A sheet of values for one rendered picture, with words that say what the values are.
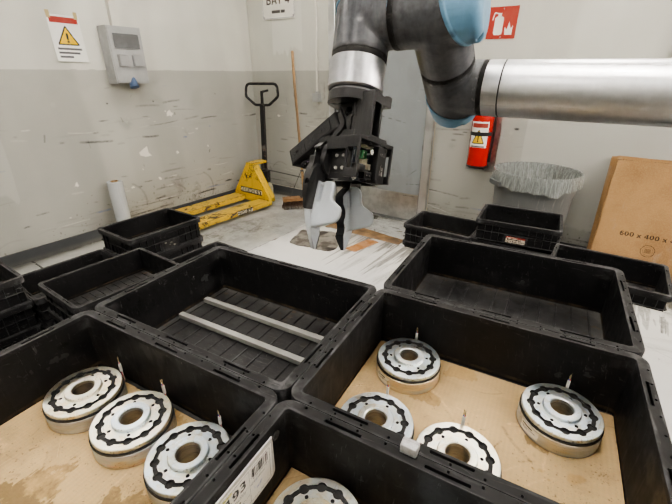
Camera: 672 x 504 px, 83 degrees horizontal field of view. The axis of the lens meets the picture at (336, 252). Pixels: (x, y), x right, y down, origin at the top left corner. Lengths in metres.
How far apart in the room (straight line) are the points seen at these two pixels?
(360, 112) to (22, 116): 3.19
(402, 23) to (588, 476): 0.60
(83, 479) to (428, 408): 0.46
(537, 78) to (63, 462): 0.78
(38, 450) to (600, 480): 0.72
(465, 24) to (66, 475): 0.72
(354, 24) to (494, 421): 0.57
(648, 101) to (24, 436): 0.90
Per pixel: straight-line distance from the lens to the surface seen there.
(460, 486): 0.44
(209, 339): 0.78
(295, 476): 0.55
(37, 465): 0.68
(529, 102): 0.60
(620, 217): 3.19
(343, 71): 0.54
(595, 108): 0.59
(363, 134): 0.51
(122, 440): 0.61
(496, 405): 0.67
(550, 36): 3.32
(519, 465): 0.61
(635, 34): 3.28
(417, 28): 0.54
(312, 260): 1.33
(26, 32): 3.62
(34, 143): 3.59
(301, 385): 0.51
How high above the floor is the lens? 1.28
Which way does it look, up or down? 25 degrees down
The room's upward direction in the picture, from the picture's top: straight up
